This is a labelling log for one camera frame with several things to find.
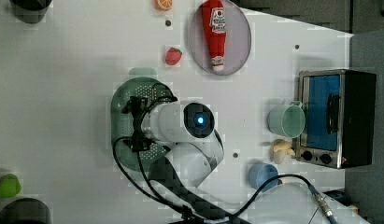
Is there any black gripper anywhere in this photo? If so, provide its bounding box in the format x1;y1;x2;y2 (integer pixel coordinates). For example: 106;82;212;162
121;96;152;153

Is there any green plastic strainer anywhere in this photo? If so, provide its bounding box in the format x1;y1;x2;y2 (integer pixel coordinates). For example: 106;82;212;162
110;67;178;172

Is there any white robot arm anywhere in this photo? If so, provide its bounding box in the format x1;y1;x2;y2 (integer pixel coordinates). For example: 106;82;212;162
121;96;249;224

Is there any red strawberry toy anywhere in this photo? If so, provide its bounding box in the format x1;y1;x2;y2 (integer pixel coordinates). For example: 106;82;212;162
165;47;182;65

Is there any blue plastic cup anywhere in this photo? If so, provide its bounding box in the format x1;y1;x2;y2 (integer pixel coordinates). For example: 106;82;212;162
248;163;278;189

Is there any dark bowl bottom left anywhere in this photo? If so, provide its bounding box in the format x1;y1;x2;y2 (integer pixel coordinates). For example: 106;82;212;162
0;198;51;224

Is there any dark bowl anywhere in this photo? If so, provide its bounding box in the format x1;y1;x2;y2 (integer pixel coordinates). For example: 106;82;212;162
9;0;53;24
0;198;51;224

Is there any green pear toy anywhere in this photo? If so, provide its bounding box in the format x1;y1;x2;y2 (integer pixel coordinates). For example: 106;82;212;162
0;174;21;198

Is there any orange slice toy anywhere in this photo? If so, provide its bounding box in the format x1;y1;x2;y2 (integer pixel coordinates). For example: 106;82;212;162
154;0;173;11

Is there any yellow banana toy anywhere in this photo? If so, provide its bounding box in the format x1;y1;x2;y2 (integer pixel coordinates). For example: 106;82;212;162
271;139;295;164

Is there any red ketchup bottle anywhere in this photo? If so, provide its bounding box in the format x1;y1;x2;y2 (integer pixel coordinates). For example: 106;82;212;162
201;0;227;72

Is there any green plastic mug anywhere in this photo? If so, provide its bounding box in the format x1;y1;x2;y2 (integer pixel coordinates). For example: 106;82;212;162
267;101;306;138

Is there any dark bowl top left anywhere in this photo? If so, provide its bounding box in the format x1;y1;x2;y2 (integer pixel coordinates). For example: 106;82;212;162
9;0;53;24

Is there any silver toaster oven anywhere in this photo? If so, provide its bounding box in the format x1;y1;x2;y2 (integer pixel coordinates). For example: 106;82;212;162
295;69;377;169

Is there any black cable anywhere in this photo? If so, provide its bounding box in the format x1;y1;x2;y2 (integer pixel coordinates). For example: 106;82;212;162
112;91;334;224

